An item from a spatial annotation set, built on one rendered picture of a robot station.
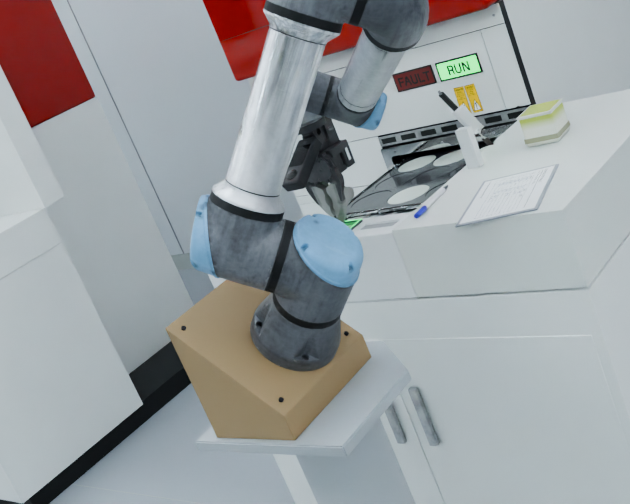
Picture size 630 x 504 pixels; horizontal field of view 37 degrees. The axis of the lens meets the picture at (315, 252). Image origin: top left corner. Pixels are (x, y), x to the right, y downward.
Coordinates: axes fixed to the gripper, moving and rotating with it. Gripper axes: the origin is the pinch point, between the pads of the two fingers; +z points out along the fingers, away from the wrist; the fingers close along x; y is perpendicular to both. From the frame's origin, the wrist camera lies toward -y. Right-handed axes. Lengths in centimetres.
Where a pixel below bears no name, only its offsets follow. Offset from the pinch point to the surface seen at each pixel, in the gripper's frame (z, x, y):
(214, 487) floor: 98, 120, 27
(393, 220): 2.8, -11.3, 2.3
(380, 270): 10.3, -8.9, -3.9
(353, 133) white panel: -2, 37, 59
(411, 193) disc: 8.4, 5.2, 32.2
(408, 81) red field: -12, 14, 58
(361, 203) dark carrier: 8.4, 19.0, 30.8
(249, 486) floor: 98, 105, 29
